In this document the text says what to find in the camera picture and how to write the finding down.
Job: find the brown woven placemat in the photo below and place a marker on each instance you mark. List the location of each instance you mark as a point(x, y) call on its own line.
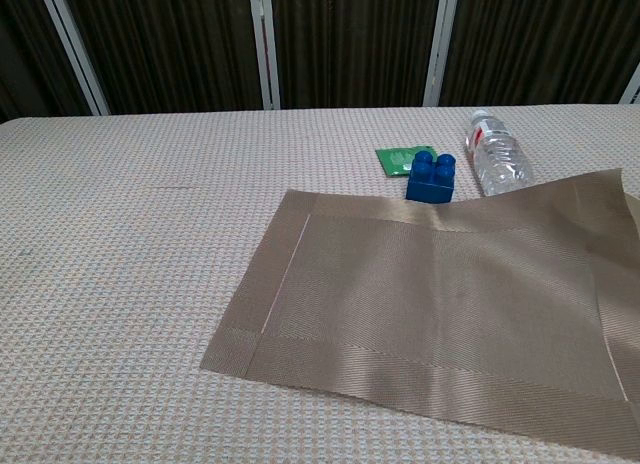
point(425, 294)

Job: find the green foil sachet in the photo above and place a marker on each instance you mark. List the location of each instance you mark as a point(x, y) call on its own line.
point(395, 161)

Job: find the blue toy building brick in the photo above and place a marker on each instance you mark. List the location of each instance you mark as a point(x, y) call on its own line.
point(430, 184)

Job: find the clear plastic water bottle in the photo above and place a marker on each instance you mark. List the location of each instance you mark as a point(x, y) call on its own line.
point(500, 159)

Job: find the beige woven tablecloth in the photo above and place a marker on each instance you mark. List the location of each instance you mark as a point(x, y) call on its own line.
point(125, 259)

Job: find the black pleated curtain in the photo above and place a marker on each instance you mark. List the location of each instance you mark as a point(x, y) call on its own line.
point(175, 44)

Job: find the silver aluminium frame post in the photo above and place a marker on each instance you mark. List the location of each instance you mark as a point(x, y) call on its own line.
point(265, 49)
point(632, 89)
point(74, 49)
point(440, 49)

